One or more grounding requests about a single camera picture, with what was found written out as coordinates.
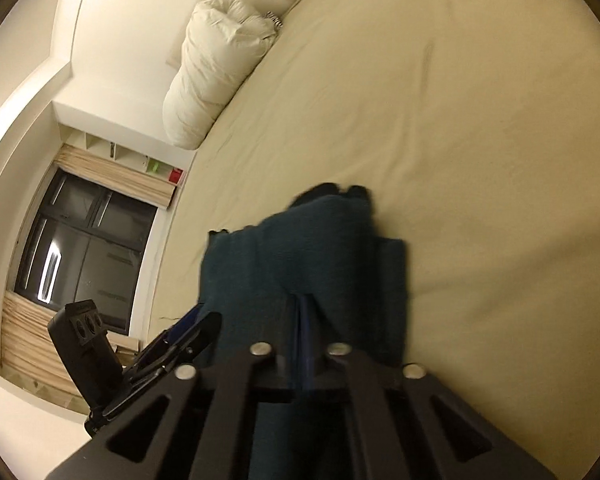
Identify dark teal knit sweater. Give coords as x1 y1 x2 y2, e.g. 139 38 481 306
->
200 182 411 480

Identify bed with beige sheet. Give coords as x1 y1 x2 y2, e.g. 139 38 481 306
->
145 0 600 480

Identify dark window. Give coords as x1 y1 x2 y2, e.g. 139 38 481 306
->
12 167 159 337

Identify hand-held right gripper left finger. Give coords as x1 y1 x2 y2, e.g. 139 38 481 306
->
45 342 298 480

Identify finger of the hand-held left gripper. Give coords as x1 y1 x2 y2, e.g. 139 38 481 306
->
122 311 224 391
152 305 203 356

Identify white bookshelf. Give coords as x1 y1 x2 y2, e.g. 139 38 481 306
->
55 101 197 187

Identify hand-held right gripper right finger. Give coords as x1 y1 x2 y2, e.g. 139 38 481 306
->
299 296 556 480

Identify beige curtain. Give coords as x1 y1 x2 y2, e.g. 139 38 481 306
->
1 292 142 402
55 144 177 209

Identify white rolled duvet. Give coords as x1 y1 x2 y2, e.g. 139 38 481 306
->
162 0 281 151

